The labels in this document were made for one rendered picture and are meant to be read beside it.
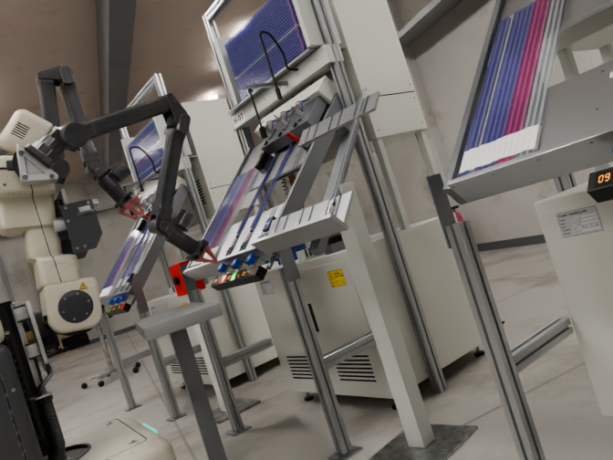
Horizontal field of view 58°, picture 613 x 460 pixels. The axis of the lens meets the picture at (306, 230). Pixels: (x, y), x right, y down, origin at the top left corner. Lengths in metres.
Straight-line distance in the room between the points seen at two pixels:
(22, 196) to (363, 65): 1.35
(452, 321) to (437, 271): 0.21
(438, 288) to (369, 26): 1.12
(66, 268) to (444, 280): 1.42
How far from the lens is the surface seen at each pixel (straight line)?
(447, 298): 2.34
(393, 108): 2.37
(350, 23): 2.39
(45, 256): 1.95
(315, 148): 2.02
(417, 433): 1.78
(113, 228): 11.66
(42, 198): 1.97
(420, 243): 2.27
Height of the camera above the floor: 0.71
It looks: 1 degrees up
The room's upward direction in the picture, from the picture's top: 18 degrees counter-clockwise
